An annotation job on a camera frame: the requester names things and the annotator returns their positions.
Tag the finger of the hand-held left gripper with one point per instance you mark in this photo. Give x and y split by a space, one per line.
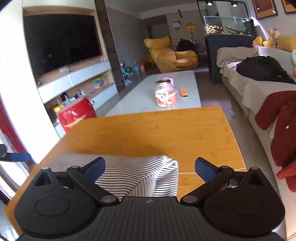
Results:
22 157

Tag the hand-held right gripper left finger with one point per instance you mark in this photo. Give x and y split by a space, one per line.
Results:
94 169

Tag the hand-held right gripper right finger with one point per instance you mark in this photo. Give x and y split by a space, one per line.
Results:
204 170

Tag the black white striped shirt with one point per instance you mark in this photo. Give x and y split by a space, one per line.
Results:
129 171

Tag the yellow tin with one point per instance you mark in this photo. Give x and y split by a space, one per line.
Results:
58 111

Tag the shiny red box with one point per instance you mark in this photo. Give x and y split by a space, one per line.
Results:
74 113

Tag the orange snack packet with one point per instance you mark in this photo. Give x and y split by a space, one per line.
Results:
184 92

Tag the glass jar with lid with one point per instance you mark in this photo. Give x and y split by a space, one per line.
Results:
165 95

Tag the clear toy box green lid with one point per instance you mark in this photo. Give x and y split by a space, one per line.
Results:
99 83

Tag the white coffee table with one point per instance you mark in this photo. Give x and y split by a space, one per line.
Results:
138 92

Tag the red fleece jacket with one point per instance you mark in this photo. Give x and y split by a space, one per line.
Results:
284 129

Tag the toy robot figure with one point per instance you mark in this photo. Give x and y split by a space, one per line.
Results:
124 73

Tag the blue water jug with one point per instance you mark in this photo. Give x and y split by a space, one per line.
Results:
137 69

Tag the orange bag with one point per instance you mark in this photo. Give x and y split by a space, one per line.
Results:
142 67

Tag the black jacket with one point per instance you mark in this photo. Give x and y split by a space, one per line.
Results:
261 68

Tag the beige blanket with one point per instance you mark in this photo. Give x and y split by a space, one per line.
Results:
229 54

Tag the black flat television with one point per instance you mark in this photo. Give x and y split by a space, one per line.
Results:
60 44

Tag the fish tank on dark stand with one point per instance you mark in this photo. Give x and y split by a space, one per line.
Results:
217 51

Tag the yellow armchair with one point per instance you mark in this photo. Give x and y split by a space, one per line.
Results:
161 55

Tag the black coat on chair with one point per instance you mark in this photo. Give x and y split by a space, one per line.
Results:
186 45

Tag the yellow duck plush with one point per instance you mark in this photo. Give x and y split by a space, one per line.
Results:
257 41

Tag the white goose plush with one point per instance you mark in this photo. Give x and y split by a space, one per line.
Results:
294 60

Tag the doll plush toy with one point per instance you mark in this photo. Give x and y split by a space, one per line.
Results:
272 37

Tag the yellow pillow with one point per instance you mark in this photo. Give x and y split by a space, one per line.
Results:
286 42

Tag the framed red picture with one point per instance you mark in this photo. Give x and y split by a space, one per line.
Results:
289 5
264 9

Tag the white wooden wall cabinet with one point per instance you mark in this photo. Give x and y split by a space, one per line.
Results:
87 74

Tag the orange wall ornament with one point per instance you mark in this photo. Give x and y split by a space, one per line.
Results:
189 26

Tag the panda wall sticker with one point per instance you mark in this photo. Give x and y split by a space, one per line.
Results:
177 24

